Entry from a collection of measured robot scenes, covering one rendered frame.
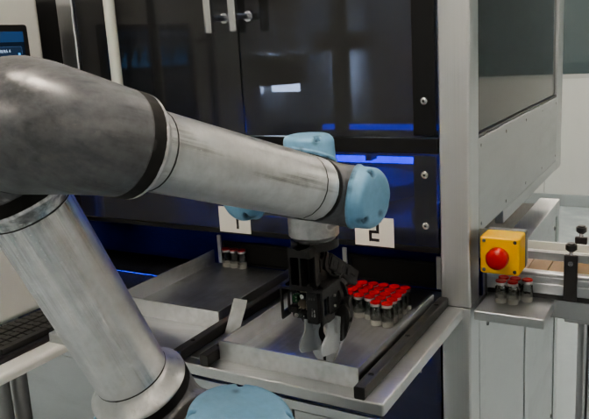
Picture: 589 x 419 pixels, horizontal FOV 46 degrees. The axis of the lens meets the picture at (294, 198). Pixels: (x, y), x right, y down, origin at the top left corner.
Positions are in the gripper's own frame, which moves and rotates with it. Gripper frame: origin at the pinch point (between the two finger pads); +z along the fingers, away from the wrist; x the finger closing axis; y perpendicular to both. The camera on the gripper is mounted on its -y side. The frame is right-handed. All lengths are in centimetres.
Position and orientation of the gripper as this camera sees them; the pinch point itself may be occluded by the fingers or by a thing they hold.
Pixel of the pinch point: (327, 357)
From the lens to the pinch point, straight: 112.3
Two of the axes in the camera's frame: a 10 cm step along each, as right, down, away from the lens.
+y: -4.9, 2.2, -8.4
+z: 0.6, 9.7, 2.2
